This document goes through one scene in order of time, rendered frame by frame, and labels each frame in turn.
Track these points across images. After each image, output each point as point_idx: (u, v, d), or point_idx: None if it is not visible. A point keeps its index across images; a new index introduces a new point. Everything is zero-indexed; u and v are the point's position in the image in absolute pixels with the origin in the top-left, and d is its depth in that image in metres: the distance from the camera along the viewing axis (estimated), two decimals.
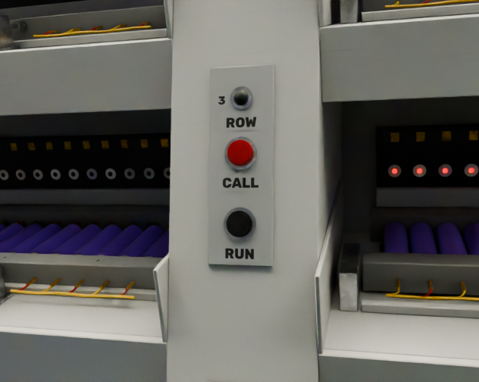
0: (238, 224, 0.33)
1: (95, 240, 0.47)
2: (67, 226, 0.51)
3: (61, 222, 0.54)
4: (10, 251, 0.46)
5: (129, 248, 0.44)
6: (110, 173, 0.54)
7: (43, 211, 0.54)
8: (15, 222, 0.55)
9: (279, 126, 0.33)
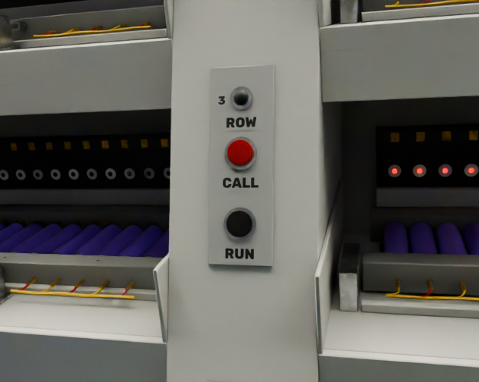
0: (238, 224, 0.33)
1: (95, 240, 0.47)
2: (67, 226, 0.51)
3: (61, 222, 0.54)
4: (10, 251, 0.46)
5: (129, 248, 0.44)
6: (110, 173, 0.54)
7: (43, 211, 0.54)
8: (15, 222, 0.55)
9: (279, 126, 0.33)
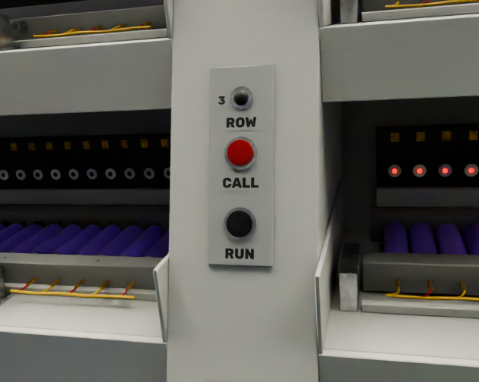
0: (238, 224, 0.33)
1: (95, 240, 0.47)
2: (67, 226, 0.51)
3: (61, 222, 0.54)
4: (10, 251, 0.46)
5: (129, 248, 0.44)
6: (110, 173, 0.54)
7: (43, 211, 0.54)
8: (15, 222, 0.55)
9: (279, 126, 0.33)
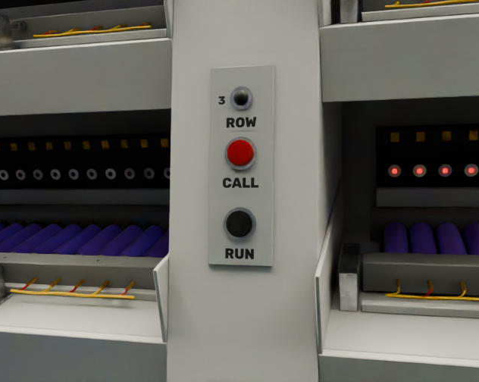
0: (238, 224, 0.33)
1: (95, 240, 0.47)
2: (67, 226, 0.51)
3: (61, 222, 0.54)
4: (10, 251, 0.46)
5: (129, 248, 0.44)
6: (110, 173, 0.54)
7: (43, 211, 0.54)
8: (15, 222, 0.55)
9: (279, 126, 0.33)
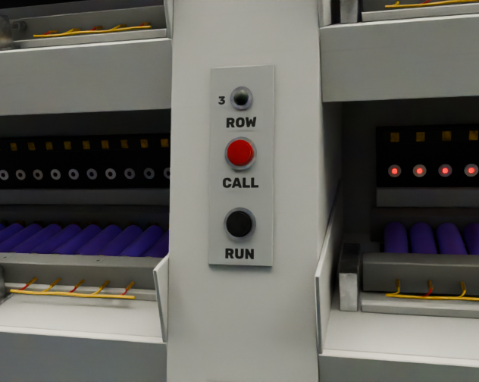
0: (238, 224, 0.33)
1: (95, 240, 0.47)
2: (67, 226, 0.51)
3: (61, 222, 0.54)
4: (10, 251, 0.46)
5: (129, 248, 0.44)
6: (110, 173, 0.54)
7: (43, 211, 0.54)
8: (15, 222, 0.55)
9: (279, 126, 0.33)
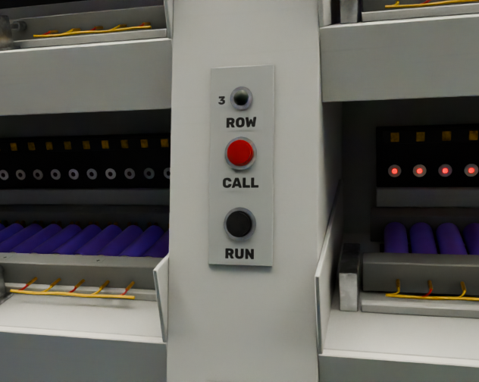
0: (238, 224, 0.33)
1: (95, 240, 0.47)
2: (67, 226, 0.51)
3: (61, 222, 0.54)
4: (10, 251, 0.46)
5: (129, 248, 0.44)
6: (110, 173, 0.54)
7: (43, 211, 0.54)
8: (15, 222, 0.55)
9: (279, 126, 0.33)
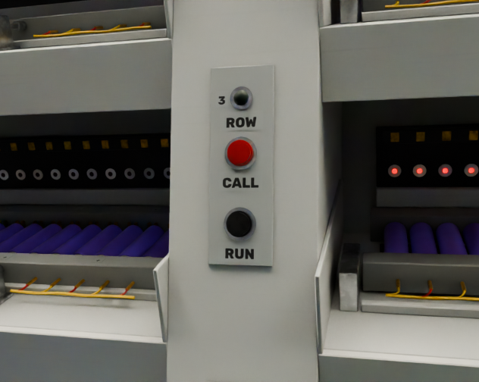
0: (238, 224, 0.33)
1: (95, 240, 0.47)
2: (67, 226, 0.51)
3: (61, 222, 0.54)
4: (10, 251, 0.46)
5: (129, 248, 0.44)
6: (110, 173, 0.54)
7: (43, 211, 0.54)
8: (15, 222, 0.55)
9: (279, 126, 0.33)
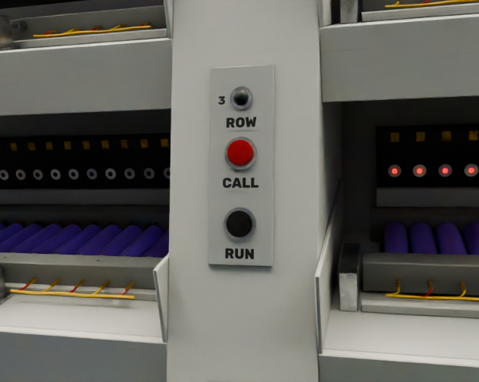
0: (238, 224, 0.33)
1: (95, 240, 0.47)
2: (67, 226, 0.51)
3: (61, 222, 0.54)
4: (10, 251, 0.46)
5: (129, 248, 0.44)
6: (110, 173, 0.54)
7: (43, 211, 0.54)
8: (15, 222, 0.55)
9: (279, 126, 0.33)
